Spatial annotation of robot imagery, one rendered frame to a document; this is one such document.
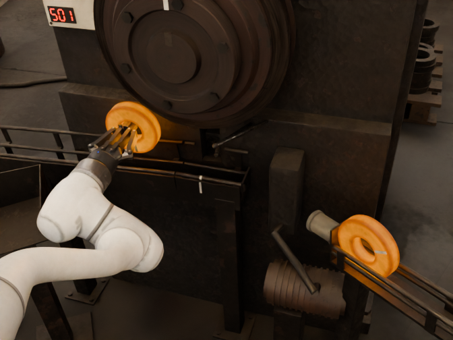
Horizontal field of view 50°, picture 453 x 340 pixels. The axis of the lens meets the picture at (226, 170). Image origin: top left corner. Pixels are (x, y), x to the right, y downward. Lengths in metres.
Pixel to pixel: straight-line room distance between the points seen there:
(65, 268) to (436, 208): 1.87
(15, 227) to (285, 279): 0.78
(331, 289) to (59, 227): 0.70
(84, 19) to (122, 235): 0.62
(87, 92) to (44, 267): 0.76
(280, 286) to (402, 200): 1.21
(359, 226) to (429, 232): 1.18
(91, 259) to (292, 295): 0.60
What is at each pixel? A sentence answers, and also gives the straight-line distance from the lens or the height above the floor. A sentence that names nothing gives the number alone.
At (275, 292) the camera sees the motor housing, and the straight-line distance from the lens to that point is 1.35.
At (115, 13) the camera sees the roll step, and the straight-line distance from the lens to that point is 1.15.
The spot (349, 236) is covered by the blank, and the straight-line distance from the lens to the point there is 1.20.
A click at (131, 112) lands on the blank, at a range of 1.34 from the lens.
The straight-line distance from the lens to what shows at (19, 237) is 1.49.
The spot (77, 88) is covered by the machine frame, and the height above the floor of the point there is 0.87.
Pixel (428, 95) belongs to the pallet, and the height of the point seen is 0.14.
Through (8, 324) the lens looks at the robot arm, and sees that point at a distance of 0.69.
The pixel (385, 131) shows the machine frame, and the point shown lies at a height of 0.87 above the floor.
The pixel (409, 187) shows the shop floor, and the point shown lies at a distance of 2.52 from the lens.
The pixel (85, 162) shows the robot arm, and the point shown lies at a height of 0.88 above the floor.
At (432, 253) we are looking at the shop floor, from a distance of 2.23.
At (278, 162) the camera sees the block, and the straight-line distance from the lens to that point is 1.26.
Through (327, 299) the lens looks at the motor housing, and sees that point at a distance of 1.33.
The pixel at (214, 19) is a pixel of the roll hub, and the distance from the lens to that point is 1.00.
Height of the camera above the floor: 1.57
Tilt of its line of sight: 39 degrees down
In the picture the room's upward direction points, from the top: 3 degrees counter-clockwise
